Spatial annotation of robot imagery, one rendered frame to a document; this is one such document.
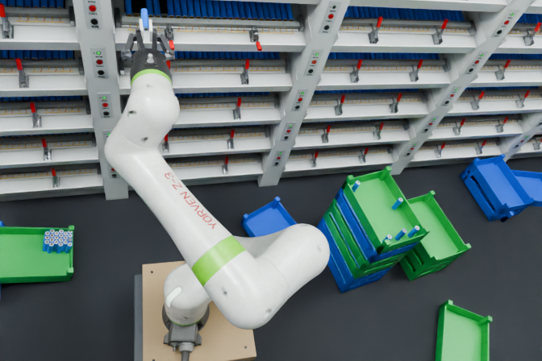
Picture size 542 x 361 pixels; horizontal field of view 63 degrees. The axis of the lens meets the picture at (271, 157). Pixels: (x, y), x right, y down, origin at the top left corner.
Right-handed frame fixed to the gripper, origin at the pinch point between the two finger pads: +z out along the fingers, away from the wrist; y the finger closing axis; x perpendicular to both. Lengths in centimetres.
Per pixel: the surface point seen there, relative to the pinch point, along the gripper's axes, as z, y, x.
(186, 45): 9.9, -12.3, 10.0
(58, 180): 23, 35, 81
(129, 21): 12.9, 4.2, 4.3
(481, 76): 18, -139, 25
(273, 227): 2, -55, 98
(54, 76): 15.7, 27.7, 25.8
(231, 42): 10.3, -26.4, 8.7
